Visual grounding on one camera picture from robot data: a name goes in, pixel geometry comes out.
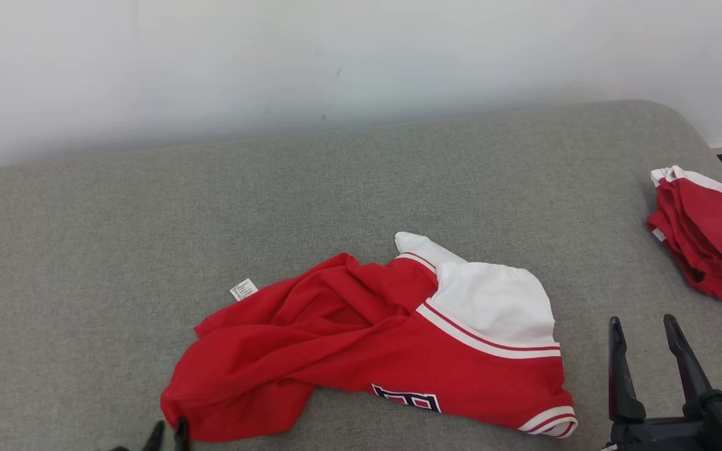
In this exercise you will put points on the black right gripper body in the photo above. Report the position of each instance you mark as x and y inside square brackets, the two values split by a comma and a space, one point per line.
[712, 432]

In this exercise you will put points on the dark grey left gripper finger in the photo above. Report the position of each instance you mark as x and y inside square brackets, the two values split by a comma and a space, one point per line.
[181, 438]
[155, 440]

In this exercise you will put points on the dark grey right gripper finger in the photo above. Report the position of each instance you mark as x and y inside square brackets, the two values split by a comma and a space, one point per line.
[623, 388]
[690, 373]

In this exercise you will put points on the red shorts white stripe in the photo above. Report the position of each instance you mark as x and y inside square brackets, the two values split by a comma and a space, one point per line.
[718, 244]

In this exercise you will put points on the red white sports jersey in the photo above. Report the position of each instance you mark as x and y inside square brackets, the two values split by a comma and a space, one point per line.
[336, 351]

